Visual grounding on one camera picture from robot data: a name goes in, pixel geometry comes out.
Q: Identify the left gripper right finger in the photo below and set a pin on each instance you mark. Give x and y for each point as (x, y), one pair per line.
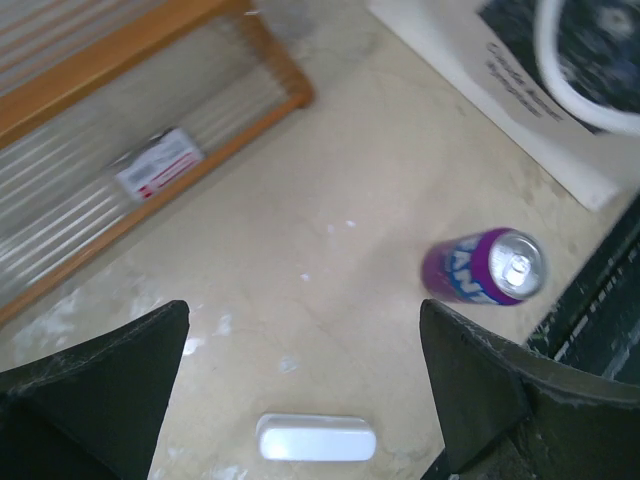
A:
(506, 412)

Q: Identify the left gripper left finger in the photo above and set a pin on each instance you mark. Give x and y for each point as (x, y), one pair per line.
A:
(94, 410)

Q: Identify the purple soda can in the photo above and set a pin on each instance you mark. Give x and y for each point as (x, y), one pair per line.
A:
(502, 266)

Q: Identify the canvas tote bag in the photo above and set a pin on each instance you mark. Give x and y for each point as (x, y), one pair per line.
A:
(560, 78)

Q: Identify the white tube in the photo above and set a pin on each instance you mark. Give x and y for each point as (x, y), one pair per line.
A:
(314, 438)

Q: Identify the small printed box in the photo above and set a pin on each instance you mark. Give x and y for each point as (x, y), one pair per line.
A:
(160, 161)

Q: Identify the wooden shelf rack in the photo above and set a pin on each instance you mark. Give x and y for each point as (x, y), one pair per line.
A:
(85, 82)

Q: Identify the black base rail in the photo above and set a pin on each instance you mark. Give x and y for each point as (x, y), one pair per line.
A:
(594, 324)

